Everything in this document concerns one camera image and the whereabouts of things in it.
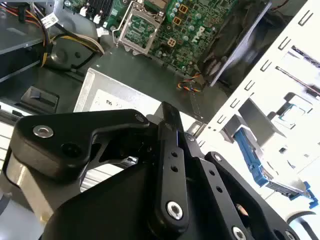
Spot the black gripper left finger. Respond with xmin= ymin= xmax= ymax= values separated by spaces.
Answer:
xmin=4 ymin=101 xmax=190 ymax=235

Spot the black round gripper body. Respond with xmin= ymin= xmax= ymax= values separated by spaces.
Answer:
xmin=43 ymin=159 xmax=227 ymax=240

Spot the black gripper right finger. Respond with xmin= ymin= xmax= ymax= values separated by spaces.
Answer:
xmin=177 ymin=112 xmax=301 ymax=240

